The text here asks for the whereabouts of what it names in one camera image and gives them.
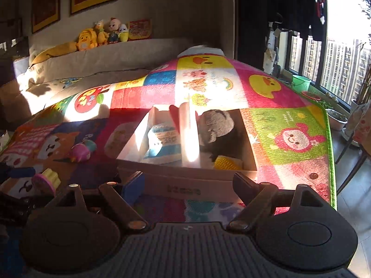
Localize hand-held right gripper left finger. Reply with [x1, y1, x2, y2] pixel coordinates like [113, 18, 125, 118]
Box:
[54, 170, 150, 233]

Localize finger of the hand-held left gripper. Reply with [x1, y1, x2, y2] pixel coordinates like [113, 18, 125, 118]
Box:
[0, 193, 39, 227]
[0, 162, 37, 180]

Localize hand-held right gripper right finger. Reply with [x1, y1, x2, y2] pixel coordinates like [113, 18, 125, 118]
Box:
[226, 171, 334, 233]

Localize pink and yellow brush toy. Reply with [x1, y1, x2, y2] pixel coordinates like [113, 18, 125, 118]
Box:
[31, 169, 61, 198]

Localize beige cardboard box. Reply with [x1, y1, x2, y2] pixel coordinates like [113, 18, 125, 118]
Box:
[116, 106, 259, 204]

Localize blue and white pouch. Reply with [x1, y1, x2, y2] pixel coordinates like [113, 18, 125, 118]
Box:
[142, 124, 182, 164]

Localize pink and green toy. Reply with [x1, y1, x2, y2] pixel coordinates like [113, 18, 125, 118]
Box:
[71, 139, 97, 161]

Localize dark grey plush toy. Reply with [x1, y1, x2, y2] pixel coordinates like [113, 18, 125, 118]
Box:
[197, 109, 250, 163]

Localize colourful cartoon play mat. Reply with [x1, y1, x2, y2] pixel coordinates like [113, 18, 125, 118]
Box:
[0, 53, 338, 225]

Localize red flower pot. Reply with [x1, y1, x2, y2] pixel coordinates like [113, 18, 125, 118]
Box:
[301, 91, 322, 102]

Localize metal basin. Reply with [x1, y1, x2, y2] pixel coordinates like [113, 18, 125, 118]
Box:
[326, 108, 349, 131]

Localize green plastic bucket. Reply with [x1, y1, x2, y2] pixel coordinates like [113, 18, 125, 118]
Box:
[291, 75, 312, 92]

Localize chair with patterned cloth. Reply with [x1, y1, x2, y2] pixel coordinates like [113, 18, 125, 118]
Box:
[335, 101, 371, 195]

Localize long yellow plush pillow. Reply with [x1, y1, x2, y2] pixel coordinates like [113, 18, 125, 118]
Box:
[29, 41, 80, 66]

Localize beige sofa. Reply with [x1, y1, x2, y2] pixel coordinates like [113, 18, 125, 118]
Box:
[12, 37, 203, 122]

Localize dark shelf unit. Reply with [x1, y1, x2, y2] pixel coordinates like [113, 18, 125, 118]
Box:
[0, 17, 29, 62]

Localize white cloth bundle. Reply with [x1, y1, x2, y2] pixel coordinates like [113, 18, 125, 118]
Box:
[177, 45, 226, 59]

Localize yellow duck plush backpack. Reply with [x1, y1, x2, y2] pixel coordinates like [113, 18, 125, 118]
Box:
[76, 28, 98, 51]

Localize banana plush toy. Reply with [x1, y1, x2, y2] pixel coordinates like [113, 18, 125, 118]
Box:
[117, 23, 130, 43]

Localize small yellow duck plush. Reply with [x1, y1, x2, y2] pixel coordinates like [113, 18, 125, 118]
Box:
[93, 20, 109, 46]

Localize red picture book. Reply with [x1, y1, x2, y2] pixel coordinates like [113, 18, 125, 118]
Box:
[128, 19, 153, 40]

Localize cartoon boy doll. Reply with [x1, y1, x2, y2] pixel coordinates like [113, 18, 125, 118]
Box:
[105, 17, 121, 44]

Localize hanging dark clothes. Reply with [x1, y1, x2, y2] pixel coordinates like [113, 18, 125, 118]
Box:
[266, 0, 329, 41]

